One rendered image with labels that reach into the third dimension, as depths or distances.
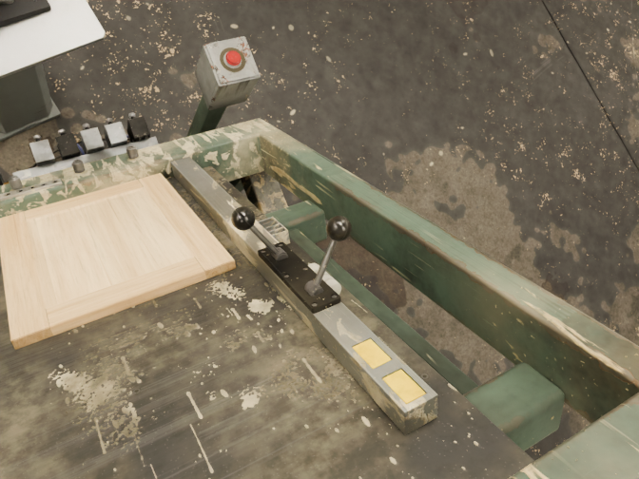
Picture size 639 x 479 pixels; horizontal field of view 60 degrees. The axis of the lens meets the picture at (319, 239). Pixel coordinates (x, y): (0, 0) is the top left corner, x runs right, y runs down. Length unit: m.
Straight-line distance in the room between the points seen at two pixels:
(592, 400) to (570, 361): 0.05
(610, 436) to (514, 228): 2.44
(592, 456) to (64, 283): 0.86
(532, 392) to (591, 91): 2.96
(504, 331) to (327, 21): 2.19
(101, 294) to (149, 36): 1.72
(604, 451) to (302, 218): 0.81
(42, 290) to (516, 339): 0.79
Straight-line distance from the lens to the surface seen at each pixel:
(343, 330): 0.79
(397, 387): 0.71
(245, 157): 1.50
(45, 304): 1.04
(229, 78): 1.51
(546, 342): 0.82
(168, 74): 2.52
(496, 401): 0.81
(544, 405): 0.82
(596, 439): 0.61
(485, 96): 3.14
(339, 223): 0.80
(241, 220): 0.86
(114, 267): 1.09
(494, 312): 0.87
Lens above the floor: 2.27
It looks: 67 degrees down
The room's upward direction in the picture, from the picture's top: 65 degrees clockwise
